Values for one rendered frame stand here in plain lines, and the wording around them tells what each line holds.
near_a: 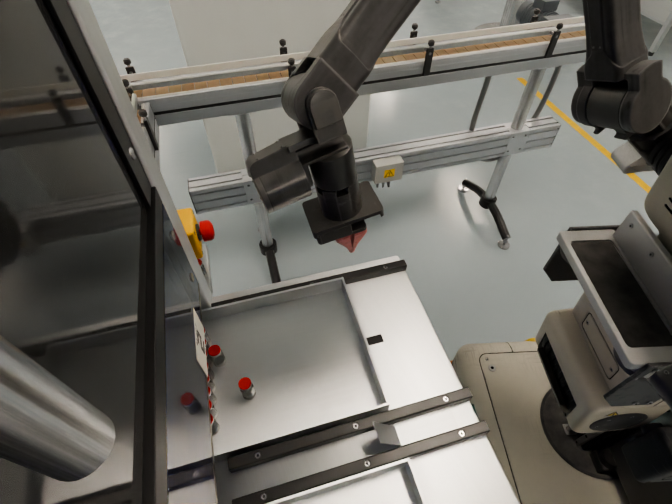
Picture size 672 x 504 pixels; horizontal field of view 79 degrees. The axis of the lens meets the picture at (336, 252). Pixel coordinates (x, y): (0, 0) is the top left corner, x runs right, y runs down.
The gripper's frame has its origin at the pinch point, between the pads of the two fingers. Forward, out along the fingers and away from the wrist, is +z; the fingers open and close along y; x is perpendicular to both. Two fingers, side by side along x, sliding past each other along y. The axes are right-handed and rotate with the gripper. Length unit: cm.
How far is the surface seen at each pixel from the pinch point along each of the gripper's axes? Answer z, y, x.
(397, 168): 62, -38, -80
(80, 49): -35.5, 19.8, -3.7
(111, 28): 85, 111, -404
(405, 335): 21.6, -5.4, 7.3
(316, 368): 18.4, 12.0, 8.8
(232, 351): 16.0, 25.5, 1.2
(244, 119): 25, 12, -87
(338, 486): 17.3, 13.6, 27.6
